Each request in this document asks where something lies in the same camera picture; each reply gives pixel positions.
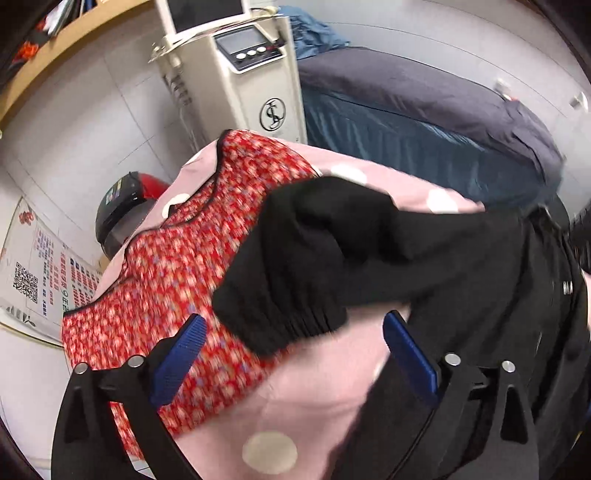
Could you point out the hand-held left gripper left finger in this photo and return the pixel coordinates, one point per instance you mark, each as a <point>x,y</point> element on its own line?
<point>182,355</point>

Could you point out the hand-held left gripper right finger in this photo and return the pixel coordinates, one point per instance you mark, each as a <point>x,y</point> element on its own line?
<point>408,355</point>

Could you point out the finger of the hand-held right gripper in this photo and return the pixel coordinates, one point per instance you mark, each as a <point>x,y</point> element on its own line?
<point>567,277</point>

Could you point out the red floral dress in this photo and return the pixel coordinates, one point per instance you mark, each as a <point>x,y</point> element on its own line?
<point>184,258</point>

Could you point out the black garment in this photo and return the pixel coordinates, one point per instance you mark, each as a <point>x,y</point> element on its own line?
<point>369,240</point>

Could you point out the pink polka dot blanket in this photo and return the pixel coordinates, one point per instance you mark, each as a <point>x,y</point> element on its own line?
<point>300,406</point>

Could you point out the red plastic container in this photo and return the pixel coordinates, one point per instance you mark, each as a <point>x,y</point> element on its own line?
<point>154,187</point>

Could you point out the white beauty machine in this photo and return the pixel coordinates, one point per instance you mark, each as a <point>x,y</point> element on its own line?
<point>258,92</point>

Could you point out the wooden shelf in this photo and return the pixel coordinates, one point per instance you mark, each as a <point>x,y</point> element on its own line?
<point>60,50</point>

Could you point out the blue crumpled cloth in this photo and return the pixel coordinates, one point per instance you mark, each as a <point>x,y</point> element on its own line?
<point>314,32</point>

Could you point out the white framed monitor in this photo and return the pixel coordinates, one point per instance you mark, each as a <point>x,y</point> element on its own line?
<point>207,11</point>

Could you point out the wall poster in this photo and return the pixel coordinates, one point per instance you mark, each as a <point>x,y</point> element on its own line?
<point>41,267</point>

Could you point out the white wall socket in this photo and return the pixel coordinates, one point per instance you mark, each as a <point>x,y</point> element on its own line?
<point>577,99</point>
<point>502,86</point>

